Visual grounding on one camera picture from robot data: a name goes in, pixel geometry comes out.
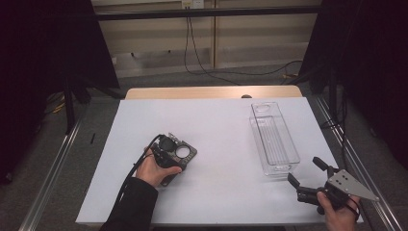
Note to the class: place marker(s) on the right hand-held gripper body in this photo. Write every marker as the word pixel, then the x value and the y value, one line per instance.
pixel 340 189

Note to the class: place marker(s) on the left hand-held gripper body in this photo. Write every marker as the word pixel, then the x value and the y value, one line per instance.
pixel 165 154

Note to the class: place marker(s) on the person's left hand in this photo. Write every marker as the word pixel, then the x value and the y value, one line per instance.
pixel 152 171

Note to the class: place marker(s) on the person's right hand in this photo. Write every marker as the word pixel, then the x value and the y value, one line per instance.
pixel 338 218

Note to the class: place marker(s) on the clear plastic bin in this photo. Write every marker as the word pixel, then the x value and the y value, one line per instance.
pixel 275 141

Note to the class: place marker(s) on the white table board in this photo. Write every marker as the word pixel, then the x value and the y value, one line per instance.
pixel 224 128

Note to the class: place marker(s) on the wooden table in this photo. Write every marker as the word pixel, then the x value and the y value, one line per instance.
pixel 192 92

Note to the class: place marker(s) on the small black stick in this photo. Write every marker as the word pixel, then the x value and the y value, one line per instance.
pixel 92 138

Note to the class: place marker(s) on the dark round table grommet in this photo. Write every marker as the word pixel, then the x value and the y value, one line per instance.
pixel 246 96

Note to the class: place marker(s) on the black metal stand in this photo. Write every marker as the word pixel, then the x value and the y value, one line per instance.
pixel 69 109

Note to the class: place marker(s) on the black curtain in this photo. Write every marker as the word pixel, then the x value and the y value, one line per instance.
pixel 38 64
pixel 369 64

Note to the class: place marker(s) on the black horizontal bar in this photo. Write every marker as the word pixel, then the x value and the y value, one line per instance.
pixel 205 13

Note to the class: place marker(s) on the metal floor rail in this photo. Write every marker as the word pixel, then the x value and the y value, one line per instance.
pixel 48 181
pixel 385 215

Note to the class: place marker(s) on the white wall outlet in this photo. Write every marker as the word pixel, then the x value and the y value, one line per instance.
pixel 192 3

